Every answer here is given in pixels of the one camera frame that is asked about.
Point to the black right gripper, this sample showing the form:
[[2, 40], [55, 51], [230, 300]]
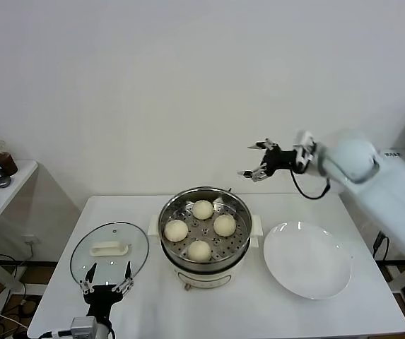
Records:
[[280, 159]]

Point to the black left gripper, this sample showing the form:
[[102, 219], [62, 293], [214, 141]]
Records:
[[99, 300]]

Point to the white steamed baozi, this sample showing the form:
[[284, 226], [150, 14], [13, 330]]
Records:
[[203, 209], [199, 250], [176, 230], [224, 225]]

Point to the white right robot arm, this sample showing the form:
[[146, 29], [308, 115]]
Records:
[[382, 190]]

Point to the perforated steel steamer basket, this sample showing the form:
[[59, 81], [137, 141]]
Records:
[[239, 212]]

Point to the black cooker power plug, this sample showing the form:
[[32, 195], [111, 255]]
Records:
[[229, 190]]

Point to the cream electric cooker pot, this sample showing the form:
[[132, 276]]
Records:
[[202, 277]]

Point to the white round plate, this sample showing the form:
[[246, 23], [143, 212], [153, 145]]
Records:
[[306, 261]]

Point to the white side table with laptop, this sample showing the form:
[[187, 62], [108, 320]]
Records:
[[357, 233]]

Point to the white side table with cup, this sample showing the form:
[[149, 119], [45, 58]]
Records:
[[15, 190]]

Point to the small printed table label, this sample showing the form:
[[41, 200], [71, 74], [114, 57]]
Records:
[[394, 154]]

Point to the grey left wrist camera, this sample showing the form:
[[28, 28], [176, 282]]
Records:
[[83, 328]]

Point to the white wall outlet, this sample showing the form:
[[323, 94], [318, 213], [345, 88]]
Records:
[[30, 240]]

